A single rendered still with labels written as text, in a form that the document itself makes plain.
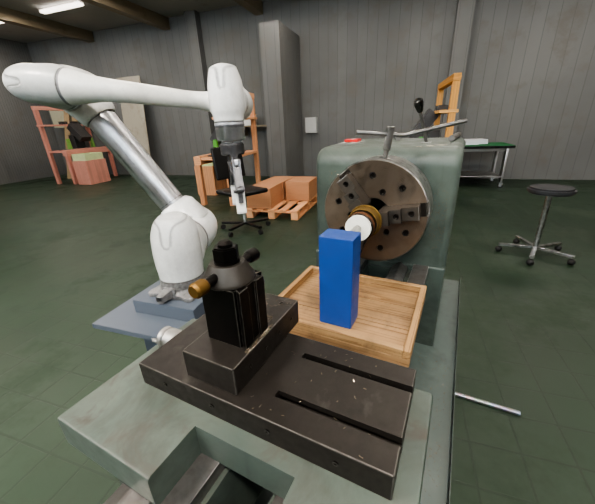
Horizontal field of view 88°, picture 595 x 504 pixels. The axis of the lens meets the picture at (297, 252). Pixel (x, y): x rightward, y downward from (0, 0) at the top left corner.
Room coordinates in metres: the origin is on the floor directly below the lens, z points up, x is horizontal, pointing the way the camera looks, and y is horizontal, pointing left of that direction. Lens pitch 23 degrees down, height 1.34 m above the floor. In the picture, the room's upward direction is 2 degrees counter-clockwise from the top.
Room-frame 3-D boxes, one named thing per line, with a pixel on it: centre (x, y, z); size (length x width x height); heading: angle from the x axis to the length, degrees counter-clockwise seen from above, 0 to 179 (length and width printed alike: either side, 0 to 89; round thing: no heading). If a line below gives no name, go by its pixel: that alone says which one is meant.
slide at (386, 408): (0.40, 0.05, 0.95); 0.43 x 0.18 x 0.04; 62
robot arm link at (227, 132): (1.03, 0.19, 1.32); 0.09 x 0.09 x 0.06
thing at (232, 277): (0.43, 0.11, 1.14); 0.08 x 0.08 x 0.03
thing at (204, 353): (0.45, 0.09, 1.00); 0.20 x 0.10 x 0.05; 152
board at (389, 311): (0.71, -0.13, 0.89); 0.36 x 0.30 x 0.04; 62
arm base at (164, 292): (0.99, 0.42, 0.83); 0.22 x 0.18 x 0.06; 161
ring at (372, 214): (0.81, -0.19, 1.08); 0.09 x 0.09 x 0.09; 62
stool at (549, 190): (2.88, -2.40, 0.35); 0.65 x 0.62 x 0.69; 157
